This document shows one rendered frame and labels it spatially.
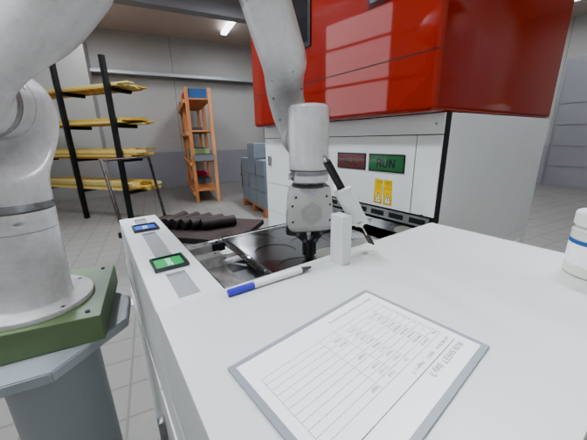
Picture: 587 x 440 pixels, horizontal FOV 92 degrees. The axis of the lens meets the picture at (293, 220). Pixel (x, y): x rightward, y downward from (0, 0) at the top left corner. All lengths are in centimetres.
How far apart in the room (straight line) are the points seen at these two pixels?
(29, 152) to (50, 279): 23
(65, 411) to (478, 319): 74
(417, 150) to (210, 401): 67
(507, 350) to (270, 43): 55
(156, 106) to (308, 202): 761
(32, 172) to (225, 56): 805
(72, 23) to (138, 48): 770
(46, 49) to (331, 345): 58
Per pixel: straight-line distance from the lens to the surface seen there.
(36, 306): 70
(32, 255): 67
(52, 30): 62
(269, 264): 65
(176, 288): 47
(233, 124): 836
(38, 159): 69
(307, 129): 58
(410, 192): 79
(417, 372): 31
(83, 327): 66
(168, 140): 808
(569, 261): 59
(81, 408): 81
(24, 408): 80
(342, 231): 46
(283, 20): 60
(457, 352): 34
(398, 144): 81
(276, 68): 59
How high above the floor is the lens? 117
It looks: 16 degrees down
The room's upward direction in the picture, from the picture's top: 1 degrees counter-clockwise
